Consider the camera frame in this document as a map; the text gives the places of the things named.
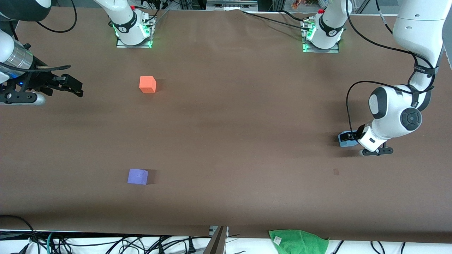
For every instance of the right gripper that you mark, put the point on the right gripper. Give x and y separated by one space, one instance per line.
37 81

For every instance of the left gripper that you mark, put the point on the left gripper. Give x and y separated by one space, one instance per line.
360 132

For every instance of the blue foam block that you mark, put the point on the blue foam block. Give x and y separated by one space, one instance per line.
344 142

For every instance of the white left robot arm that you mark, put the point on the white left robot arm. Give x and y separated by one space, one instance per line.
416 21

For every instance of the orange foam block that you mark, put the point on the orange foam block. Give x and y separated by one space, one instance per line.
147 84

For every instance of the purple foam block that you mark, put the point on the purple foam block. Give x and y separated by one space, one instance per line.
137 177

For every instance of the green microfibre cloth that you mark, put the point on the green microfibre cloth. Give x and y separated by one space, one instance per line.
298 243

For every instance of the brown table cover sheet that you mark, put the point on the brown table cover sheet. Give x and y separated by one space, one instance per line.
226 148

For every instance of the colourful small objects pile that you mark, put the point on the colourful small objects pile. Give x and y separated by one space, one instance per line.
298 4

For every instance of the grey metal profile bar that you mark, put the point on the grey metal profile bar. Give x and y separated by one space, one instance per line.
217 243

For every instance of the black power plug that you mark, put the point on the black power plug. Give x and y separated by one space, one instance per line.
191 246

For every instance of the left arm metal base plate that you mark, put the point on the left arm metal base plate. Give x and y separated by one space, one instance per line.
335 49

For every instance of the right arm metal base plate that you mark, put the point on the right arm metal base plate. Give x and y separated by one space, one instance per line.
150 38

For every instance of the grey metal rail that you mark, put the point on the grey metal rail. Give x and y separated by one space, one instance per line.
231 5

